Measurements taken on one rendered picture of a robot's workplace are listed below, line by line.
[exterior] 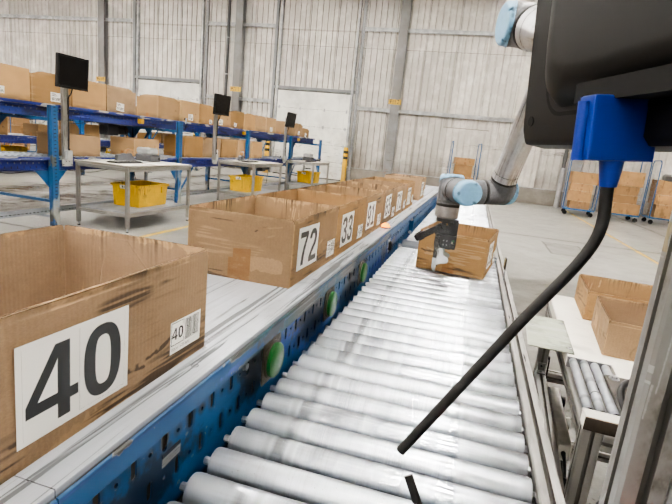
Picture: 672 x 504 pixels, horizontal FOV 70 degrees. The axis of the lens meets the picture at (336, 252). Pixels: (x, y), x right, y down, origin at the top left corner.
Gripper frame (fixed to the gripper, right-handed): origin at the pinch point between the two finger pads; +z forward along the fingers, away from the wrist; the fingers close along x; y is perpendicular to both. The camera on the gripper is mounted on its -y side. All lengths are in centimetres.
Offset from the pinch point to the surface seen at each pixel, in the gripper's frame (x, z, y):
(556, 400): -20, 36, 49
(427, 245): 17.8, -4.9, -4.8
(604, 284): 8, -2, 63
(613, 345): -51, 2, 53
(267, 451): -125, 6, -15
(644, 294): 7, -1, 77
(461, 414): -99, 6, 15
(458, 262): 15.9, 0.0, 9.2
